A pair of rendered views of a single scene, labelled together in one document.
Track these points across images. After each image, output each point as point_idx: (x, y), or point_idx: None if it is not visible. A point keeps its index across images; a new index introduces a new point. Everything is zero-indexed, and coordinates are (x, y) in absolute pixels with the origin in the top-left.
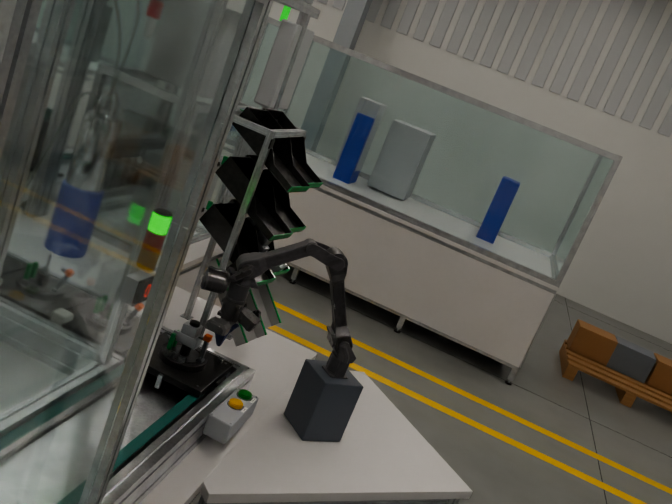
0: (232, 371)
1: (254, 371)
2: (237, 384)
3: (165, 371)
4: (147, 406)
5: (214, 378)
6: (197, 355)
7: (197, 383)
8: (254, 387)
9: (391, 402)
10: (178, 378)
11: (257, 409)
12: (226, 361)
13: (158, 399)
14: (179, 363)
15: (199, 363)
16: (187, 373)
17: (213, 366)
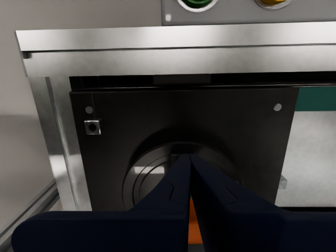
0: (77, 86)
1: (24, 30)
2: (150, 34)
3: (267, 186)
4: (327, 149)
5: (198, 94)
6: (158, 175)
7: (263, 113)
8: (14, 48)
9: None
10: (276, 155)
11: (84, 2)
12: (77, 113)
13: (289, 147)
14: (242, 185)
15: (196, 153)
16: (234, 152)
17: (138, 124)
